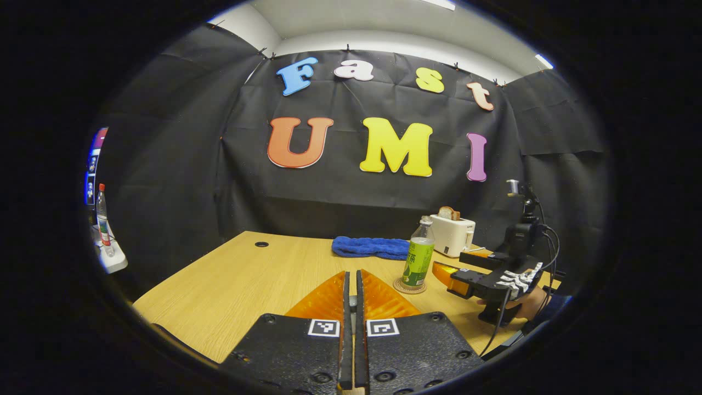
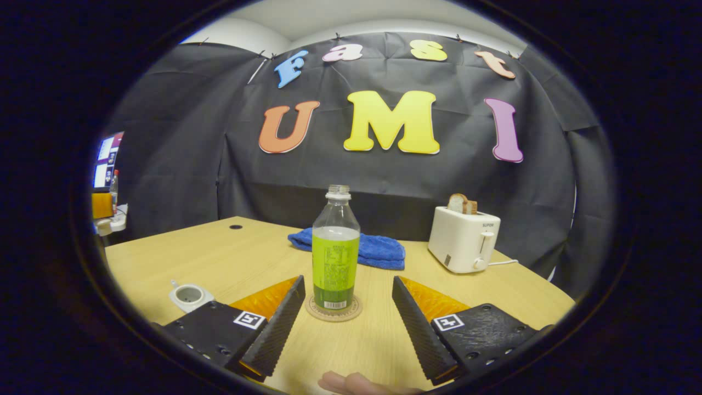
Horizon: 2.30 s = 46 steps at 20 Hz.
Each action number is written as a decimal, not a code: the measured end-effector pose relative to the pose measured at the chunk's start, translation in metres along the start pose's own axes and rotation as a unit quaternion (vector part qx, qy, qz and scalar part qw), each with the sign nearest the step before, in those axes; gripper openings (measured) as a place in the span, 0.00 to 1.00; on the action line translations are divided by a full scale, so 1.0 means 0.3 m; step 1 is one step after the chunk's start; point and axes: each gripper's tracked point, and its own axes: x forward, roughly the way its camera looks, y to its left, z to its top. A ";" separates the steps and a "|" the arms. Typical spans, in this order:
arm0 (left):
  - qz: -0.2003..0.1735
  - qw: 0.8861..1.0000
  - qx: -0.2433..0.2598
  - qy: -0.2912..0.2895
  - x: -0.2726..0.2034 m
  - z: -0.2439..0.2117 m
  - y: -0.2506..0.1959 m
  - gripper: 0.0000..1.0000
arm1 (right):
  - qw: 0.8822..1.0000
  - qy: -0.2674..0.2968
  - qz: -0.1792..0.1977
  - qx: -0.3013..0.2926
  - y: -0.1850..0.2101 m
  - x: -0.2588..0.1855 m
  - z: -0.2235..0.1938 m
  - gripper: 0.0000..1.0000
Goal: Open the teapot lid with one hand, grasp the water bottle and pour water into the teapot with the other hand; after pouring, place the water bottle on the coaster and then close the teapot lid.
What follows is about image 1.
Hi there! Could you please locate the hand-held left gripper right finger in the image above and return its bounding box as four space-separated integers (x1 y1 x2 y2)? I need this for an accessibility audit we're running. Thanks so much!
355 269 484 395

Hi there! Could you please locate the green label water bottle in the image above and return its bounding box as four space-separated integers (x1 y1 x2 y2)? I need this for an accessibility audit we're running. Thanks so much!
402 216 436 290

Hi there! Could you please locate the white toaster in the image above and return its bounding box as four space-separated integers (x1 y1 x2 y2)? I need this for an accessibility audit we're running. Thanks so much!
429 214 476 258

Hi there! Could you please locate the red cap plastic bottle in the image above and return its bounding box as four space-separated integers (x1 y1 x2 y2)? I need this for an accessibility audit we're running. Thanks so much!
96 184 115 257

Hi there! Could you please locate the blue towel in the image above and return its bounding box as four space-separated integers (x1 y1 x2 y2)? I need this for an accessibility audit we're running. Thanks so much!
331 236 411 261

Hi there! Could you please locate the computer monitor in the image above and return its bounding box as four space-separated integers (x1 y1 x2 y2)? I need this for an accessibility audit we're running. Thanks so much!
84 127 109 206

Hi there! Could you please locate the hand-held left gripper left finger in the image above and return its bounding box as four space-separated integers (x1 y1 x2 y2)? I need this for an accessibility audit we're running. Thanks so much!
219 270 353 395

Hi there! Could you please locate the round wooden coaster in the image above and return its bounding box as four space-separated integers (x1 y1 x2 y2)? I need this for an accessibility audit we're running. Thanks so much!
393 277 428 295

